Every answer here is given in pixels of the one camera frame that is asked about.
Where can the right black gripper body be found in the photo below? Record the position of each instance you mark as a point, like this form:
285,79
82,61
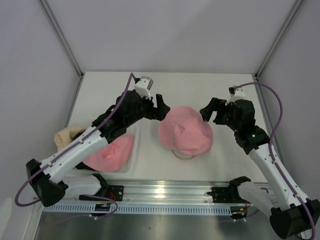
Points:
224,116

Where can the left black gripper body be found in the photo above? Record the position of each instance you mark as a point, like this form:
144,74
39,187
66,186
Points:
145,110

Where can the pink bucket hat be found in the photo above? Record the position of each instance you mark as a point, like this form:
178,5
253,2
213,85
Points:
184,130

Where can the black hat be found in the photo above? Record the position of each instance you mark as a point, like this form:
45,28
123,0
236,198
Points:
82,166

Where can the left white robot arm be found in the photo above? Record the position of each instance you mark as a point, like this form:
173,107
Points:
48,178

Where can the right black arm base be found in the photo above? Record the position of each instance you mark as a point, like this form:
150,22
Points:
229,194

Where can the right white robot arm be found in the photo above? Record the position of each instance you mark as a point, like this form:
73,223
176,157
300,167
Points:
289,210

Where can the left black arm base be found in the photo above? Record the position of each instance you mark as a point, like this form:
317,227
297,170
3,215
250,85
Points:
113,192

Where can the white plastic basket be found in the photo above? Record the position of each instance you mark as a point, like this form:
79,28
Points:
132,130

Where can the wooden hat stand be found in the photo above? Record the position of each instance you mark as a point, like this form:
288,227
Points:
182,156

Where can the beige hat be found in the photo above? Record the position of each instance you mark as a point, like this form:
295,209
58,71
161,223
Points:
65,136

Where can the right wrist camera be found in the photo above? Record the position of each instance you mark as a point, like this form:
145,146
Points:
236,93

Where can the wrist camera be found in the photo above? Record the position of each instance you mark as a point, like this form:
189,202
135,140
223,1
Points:
236,93
143,86

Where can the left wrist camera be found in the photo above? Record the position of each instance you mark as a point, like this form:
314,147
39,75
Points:
143,86

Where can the aluminium mounting rail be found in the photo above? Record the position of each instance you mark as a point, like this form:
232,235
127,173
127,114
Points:
165,191

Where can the white slotted cable duct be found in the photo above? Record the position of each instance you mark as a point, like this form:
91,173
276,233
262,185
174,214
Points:
149,209

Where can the left aluminium frame post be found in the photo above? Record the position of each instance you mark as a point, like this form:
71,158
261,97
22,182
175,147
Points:
52,20

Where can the aluminium frame post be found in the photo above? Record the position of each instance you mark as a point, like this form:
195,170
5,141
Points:
52,20
284,29

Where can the right aluminium frame post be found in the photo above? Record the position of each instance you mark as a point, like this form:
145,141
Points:
284,29

